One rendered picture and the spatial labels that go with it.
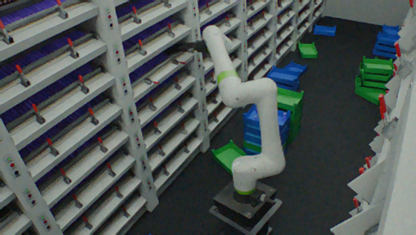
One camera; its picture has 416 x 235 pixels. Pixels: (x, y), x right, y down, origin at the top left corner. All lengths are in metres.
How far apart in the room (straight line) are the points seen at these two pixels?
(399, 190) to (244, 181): 1.62
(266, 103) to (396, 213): 1.53
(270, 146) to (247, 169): 0.17
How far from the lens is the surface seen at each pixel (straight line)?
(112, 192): 2.18
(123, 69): 1.84
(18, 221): 1.77
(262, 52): 3.58
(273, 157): 1.83
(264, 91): 1.71
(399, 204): 0.23
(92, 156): 1.91
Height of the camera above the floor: 1.89
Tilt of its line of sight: 36 degrees down
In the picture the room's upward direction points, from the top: 4 degrees counter-clockwise
